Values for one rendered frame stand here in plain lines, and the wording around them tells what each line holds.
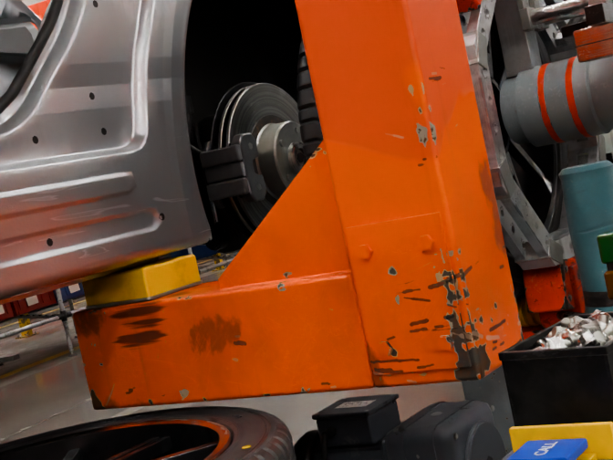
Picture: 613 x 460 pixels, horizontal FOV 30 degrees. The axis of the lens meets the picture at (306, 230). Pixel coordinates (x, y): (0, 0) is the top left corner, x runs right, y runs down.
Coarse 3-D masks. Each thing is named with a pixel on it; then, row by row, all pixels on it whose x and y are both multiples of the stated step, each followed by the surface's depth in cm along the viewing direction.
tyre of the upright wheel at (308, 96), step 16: (304, 48) 190; (544, 48) 224; (304, 64) 188; (304, 80) 187; (304, 96) 187; (304, 112) 186; (304, 128) 187; (320, 128) 185; (304, 144) 188; (560, 144) 225; (560, 160) 223; (560, 192) 220; (560, 208) 219; (512, 256) 196; (512, 272) 195
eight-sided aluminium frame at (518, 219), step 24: (552, 0) 209; (480, 24) 178; (552, 24) 218; (480, 48) 176; (552, 48) 218; (480, 72) 175; (480, 96) 176; (480, 120) 176; (576, 144) 220; (600, 144) 218; (504, 168) 177; (504, 192) 177; (504, 216) 186; (528, 216) 183; (504, 240) 187; (528, 240) 186; (552, 240) 190; (528, 264) 191; (552, 264) 190
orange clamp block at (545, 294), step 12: (564, 264) 193; (528, 276) 196; (540, 276) 194; (552, 276) 193; (564, 276) 193; (528, 288) 196; (540, 288) 194; (552, 288) 193; (564, 288) 192; (528, 300) 196; (540, 300) 194; (552, 300) 193; (564, 300) 192; (528, 312) 196; (540, 312) 195
